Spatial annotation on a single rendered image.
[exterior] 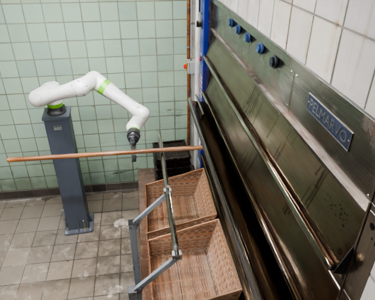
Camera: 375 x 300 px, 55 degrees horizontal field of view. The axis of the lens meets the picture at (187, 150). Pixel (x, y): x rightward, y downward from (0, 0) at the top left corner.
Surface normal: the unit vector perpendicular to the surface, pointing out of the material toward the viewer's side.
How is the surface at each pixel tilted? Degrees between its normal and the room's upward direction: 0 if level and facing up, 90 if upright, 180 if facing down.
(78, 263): 0
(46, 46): 90
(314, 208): 70
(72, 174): 90
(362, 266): 90
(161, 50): 90
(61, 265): 0
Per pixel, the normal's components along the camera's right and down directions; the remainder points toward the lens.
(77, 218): 0.21, 0.51
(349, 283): -0.99, 0.07
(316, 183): -0.93, -0.23
